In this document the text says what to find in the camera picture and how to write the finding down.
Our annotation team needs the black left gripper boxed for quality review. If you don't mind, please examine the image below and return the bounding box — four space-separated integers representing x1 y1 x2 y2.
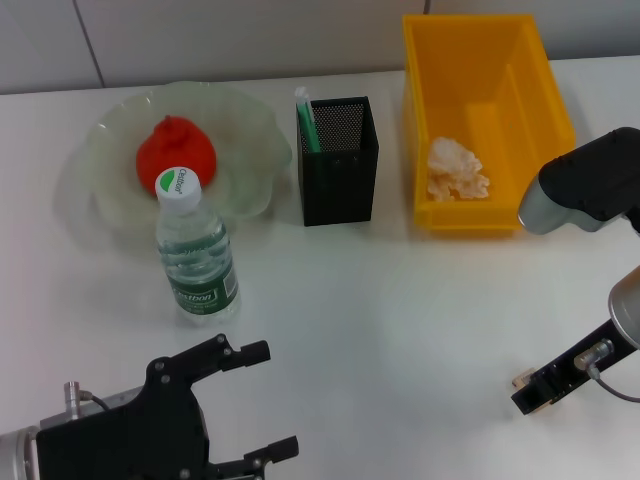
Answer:
35 333 301 480

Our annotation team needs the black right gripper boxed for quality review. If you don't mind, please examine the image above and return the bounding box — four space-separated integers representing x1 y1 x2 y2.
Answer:
509 317 635 416

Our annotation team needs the clear green-label water bottle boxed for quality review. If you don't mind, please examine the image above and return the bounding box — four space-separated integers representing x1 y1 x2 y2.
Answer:
154 167 242 327

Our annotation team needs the white paper ball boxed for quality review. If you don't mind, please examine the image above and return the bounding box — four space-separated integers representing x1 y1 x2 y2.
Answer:
427 137 490 203

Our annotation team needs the orange fruit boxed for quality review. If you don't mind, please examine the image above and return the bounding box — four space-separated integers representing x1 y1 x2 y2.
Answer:
136 114 218 197

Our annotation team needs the mint green pen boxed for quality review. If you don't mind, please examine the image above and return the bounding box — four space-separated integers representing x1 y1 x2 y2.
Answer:
293 87 322 154

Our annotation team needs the black mesh pen holder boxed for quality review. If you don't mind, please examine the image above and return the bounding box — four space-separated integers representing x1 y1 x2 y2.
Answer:
295 95 380 227

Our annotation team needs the pale green glass fruit plate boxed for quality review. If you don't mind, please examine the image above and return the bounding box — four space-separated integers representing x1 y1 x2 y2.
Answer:
67 80 295 236

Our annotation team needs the yellow plastic bin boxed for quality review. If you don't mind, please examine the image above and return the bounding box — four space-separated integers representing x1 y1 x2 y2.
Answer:
401 13 577 236

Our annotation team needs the right wrist cable with plug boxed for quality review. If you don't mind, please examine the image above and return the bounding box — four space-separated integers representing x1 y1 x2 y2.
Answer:
573 338 640 405

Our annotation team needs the wrist cable with plug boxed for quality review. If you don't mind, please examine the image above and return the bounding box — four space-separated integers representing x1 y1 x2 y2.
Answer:
573 338 640 405
63 380 110 422

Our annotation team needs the left wrist cable with plug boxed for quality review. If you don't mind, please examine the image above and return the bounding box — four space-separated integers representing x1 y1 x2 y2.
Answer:
63 380 110 422

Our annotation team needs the right wrist camera housing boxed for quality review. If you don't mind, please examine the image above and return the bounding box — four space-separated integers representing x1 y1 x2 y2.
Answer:
516 126 640 236

